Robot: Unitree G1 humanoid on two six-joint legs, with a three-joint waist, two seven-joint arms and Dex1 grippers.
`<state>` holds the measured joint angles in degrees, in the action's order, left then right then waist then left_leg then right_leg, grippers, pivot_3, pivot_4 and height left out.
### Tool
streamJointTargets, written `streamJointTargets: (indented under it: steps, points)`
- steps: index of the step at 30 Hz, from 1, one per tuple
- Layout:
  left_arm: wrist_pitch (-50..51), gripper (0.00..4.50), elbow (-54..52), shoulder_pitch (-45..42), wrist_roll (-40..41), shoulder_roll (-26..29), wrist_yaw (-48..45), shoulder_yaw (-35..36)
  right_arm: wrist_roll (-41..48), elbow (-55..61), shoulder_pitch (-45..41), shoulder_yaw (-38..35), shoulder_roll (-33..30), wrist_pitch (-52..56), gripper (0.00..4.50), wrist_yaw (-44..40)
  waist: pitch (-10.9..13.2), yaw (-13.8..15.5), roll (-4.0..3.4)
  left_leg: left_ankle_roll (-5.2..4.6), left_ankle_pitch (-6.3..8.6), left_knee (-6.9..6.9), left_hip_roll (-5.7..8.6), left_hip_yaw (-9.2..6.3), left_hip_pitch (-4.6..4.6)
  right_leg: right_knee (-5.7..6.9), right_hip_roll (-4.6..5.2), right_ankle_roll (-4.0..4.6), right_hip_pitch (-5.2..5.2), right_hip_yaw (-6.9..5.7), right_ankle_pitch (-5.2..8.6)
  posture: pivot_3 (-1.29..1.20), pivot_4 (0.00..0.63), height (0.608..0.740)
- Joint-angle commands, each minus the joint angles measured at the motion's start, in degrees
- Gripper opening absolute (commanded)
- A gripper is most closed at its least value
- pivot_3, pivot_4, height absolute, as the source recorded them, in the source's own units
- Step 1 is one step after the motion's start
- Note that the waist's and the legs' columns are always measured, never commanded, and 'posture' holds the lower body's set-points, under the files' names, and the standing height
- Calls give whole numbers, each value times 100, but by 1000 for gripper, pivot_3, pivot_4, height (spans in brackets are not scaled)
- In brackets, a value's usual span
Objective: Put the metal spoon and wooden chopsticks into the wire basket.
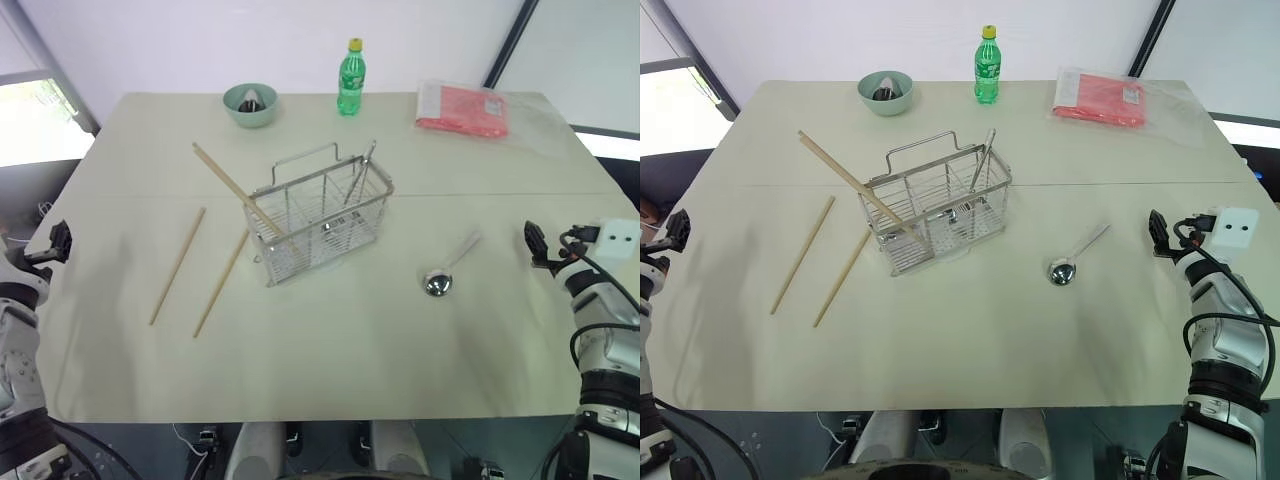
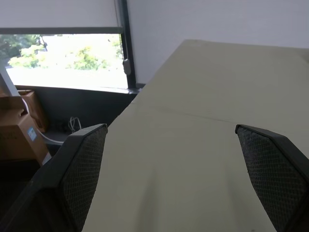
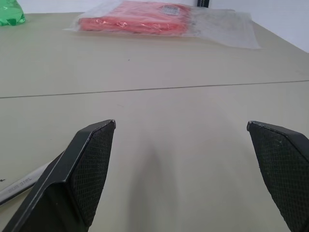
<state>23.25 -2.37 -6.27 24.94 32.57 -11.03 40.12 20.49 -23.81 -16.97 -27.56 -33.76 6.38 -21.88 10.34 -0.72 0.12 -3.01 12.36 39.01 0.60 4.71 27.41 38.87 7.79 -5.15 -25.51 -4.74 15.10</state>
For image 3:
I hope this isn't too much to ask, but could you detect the green plastic bottle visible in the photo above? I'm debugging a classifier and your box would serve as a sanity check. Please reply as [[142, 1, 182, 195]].
[[0, 0, 26, 27]]

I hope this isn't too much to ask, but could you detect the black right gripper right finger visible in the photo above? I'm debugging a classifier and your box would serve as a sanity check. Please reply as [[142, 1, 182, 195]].
[[246, 120, 309, 232]]

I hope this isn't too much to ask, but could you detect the stainless steel cutlery handle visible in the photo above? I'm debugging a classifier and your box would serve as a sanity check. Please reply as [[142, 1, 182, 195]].
[[0, 162, 49, 206]]

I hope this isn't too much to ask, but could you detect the clear bag of red items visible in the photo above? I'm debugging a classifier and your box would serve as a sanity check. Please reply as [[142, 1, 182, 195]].
[[62, 0, 263, 50]]

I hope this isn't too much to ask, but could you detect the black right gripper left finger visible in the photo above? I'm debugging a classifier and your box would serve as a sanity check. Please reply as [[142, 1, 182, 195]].
[[0, 119, 116, 232]]

